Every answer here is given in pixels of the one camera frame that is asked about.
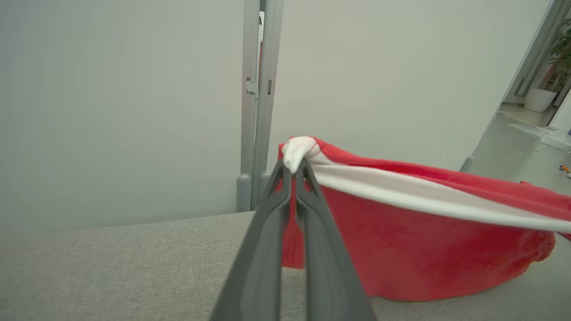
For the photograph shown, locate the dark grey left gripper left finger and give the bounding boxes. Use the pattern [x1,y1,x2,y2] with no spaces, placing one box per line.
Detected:
[209,159,293,321]

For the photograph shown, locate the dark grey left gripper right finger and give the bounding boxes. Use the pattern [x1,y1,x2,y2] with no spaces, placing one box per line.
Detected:
[294,159,378,321]

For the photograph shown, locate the red shorts with white stripe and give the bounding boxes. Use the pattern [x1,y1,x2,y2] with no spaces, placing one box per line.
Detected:
[277,136,571,303]

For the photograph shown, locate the clear plastic sheet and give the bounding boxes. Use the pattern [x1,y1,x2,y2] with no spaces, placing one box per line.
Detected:
[508,122,571,153]

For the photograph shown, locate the white plant pot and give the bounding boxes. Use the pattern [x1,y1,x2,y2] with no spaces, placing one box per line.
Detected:
[524,86,559,113]

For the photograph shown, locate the green potted plant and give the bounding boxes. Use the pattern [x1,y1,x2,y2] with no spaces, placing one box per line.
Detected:
[542,18,571,94]

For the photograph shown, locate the grey partition post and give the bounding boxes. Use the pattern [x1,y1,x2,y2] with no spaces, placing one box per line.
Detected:
[251,0,285,210]
[236,0,261,213]

